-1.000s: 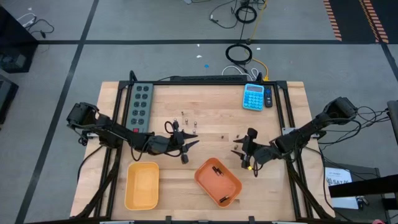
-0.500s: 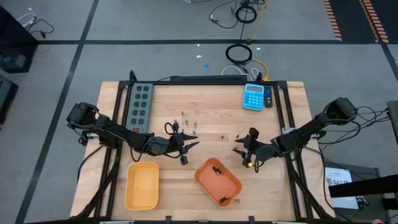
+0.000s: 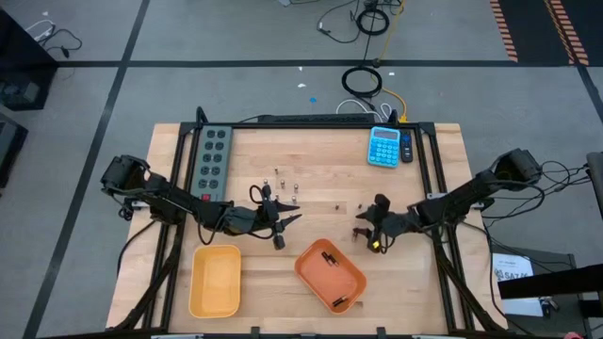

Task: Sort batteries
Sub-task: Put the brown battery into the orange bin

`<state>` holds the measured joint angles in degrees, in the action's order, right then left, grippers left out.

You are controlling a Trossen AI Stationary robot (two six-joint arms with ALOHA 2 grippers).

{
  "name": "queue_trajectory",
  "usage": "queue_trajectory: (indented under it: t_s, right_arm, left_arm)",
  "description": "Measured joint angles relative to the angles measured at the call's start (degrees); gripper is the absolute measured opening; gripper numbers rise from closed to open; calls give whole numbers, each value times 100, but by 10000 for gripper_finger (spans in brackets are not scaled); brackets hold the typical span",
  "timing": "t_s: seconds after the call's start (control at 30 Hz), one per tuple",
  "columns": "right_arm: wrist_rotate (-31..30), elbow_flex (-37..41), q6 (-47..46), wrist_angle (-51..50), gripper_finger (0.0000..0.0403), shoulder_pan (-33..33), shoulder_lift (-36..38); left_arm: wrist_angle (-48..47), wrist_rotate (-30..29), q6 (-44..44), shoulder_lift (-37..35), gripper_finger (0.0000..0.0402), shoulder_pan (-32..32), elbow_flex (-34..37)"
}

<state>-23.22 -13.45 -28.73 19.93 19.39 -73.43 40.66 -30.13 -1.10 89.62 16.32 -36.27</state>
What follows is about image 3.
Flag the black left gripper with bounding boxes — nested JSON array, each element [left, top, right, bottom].
[[224, 200, 303, 236]]

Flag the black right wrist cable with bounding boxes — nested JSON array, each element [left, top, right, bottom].
[[365, 234, 392, 255]]

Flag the black floor power bar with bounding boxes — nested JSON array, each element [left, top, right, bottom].
[[257, 113, 376, 124]]

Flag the grey power strip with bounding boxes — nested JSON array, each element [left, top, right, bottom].
[[190, 124, 235, 202]]

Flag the orange plastic bin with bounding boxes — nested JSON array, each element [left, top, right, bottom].
[[294, 237, 368, 315]]

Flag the black beam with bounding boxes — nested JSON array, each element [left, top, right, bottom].
[[497, 263, 603, 300]]

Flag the black box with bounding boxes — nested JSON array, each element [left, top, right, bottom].
[[0, 112, 29, 189]]

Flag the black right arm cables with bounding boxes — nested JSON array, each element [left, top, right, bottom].
[[480, 158, 595, 236]]

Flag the black remote control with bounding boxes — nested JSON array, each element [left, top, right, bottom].
[[399, 130, 415, 165]]

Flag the yellow plastic bin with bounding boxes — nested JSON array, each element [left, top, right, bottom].
[[187, 244, 242, 319]]

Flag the white paper sign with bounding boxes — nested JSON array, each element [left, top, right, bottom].
[[492, 252, 536, 283]]

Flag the black coiled floor cable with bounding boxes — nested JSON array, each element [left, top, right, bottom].
[[355, 8, 391, 37], [341, 65, 383, 99]]

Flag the yellow floor cable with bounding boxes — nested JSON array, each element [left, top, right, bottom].
[[374, 0, 410, 124]]

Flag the black cabinet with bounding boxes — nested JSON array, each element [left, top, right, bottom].
[[0, 8, 58, 112]]

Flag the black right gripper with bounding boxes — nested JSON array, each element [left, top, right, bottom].
[[351, 209, 420, 240]]

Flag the blue calculator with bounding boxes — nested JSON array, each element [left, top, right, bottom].
[[367, 125, 401, 170]]

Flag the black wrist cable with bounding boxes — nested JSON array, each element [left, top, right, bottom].
[[248, 184, 274, 204], [365, 234, 392, 255]]

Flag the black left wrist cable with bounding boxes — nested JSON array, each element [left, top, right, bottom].
[[248, 184, 274, 204]]

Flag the white floor cable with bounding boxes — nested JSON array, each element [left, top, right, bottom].
[[335, 98, 393, 121]]

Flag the black floor mat orange edge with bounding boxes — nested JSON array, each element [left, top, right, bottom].
[[489, 0, 603, 67]]

